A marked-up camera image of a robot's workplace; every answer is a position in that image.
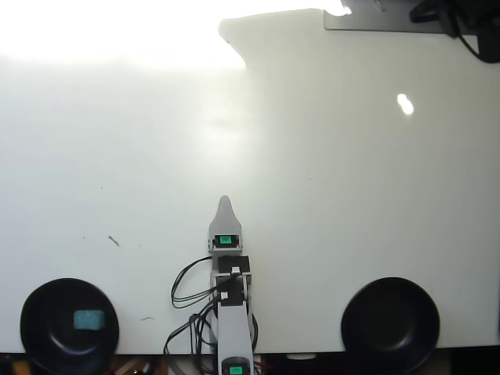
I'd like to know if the black round bowl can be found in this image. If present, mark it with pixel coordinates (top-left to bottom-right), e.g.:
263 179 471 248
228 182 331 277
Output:
19 277 120 375
340 277 441 374

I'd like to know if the black base cable bundle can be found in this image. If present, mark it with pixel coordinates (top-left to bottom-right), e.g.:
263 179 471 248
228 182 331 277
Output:
162 300 220 366

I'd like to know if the blue foam cube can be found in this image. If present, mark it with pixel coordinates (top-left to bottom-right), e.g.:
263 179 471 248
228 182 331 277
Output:
73 309 105 331

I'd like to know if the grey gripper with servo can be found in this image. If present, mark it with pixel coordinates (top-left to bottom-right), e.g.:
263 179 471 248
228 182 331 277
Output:
206 195 245 255

